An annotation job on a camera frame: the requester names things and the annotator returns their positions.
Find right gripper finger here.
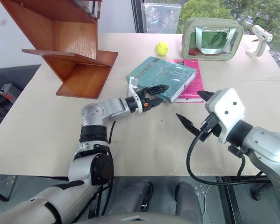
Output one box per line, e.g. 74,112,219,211
175,113,201,141
196,90,215,104

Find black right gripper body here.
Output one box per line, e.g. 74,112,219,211
198,126,222,143

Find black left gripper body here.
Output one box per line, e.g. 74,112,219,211
137,88,155,112

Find teal plastic-wrapped book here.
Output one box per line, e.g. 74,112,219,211
125,56,198,104

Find wooden bookshelf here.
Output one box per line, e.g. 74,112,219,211
0,0,119,100

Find book spines on shelf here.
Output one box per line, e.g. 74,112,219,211
82,0,104,20

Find pink booklet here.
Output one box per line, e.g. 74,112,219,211
166,58,205,104

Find yellow tennis ball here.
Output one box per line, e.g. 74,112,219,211
156,41,170,56

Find green transparent zip pouch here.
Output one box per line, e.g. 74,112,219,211
181,17,244,62

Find dark rounded grey shape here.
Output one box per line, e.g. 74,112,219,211
106,180,155,216
175,182,204,224

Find white hot glue gun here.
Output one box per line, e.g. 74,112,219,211
245,24,273,58

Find clear plastic bag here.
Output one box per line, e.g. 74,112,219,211
141,2,181,34

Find grey robot torso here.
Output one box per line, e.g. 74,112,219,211
78,210,179,224

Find grey box with orange label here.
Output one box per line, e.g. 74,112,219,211
0,83,22,104

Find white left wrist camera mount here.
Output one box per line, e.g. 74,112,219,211
127,77,145,114

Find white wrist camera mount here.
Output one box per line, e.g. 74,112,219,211
127,77,145,114
204,88,246,144

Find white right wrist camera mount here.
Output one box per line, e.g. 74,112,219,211
204,88,246,144

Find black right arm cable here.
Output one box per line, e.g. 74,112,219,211
186,112,271,186

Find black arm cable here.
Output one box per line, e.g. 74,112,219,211
93,119,117,219
186,112,271,186

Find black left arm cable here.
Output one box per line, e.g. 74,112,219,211
93,119,117,219

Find black table frame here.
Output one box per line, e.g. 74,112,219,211
214,175,275,224

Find black window frame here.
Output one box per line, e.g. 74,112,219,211
130,0,145,34

